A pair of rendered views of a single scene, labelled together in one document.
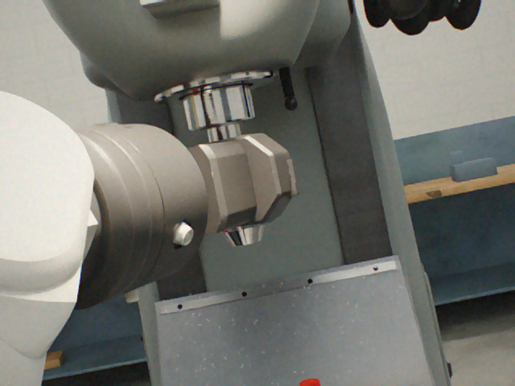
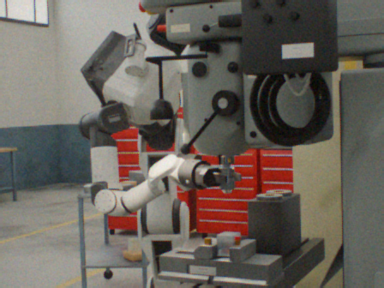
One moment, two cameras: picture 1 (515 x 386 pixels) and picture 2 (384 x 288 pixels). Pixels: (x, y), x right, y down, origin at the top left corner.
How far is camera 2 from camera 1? 209 cm
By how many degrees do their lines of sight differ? 114
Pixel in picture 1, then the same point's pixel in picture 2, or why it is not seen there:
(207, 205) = (191, 178)
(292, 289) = not seen: hidden behind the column
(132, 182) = (179, 171)
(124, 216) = (177, 175)
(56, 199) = (159, 171)
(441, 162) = not seen: outside the picture
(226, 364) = not seen: hidden behind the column
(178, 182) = (186, 173)
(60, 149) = (166, 165)
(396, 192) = (350, 215)
